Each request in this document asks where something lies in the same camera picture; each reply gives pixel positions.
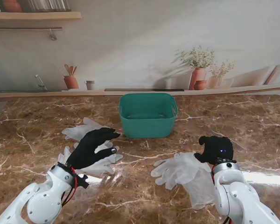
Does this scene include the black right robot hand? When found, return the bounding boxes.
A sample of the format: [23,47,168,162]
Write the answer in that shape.
[193,135,235,165]

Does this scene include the grey mug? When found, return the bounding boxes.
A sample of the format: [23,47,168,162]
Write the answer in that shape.
[84,80,96,91]

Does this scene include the red black left arm cables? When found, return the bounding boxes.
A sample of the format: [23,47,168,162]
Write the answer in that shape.
[60,167,79,207]

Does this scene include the chrome faucet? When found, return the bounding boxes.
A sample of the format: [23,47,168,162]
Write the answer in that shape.
[35,74,48,91]

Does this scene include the terracotta utensil pot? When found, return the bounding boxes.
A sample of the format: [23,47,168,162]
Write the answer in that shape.
[63,75,79,90]

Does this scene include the metal wall rail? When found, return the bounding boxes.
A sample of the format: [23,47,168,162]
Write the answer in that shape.
[0,27,63,30]

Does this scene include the row of glass jars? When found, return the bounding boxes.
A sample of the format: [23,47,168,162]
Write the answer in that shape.
[28,0,72,12]

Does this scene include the teal plastic basket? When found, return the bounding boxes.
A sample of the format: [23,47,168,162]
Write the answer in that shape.
[119,92,179,139]

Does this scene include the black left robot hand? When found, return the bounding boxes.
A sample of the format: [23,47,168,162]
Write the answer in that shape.
[66,127,121,170]

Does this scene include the pale wooden cutting board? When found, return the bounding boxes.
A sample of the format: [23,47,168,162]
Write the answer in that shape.
[264,61,280,85]

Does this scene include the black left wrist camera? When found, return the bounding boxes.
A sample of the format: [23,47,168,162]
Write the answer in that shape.
[76,174,90,189]

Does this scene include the red black arm cables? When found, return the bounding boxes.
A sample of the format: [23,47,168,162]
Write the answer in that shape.
[60,167,79,207]
[210,164,234,224]

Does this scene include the red black right arm cables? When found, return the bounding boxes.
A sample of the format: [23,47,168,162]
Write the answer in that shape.
[210,164,234,224]

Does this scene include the small dried flower bouquet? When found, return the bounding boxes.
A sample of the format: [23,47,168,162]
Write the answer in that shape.
[210,61,236,78]

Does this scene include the terracotta jar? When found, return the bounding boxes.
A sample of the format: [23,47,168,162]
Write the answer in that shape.
[2,0,23,13]

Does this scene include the wooden wall shelf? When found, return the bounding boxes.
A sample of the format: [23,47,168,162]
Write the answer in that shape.
[0,11,82,21]

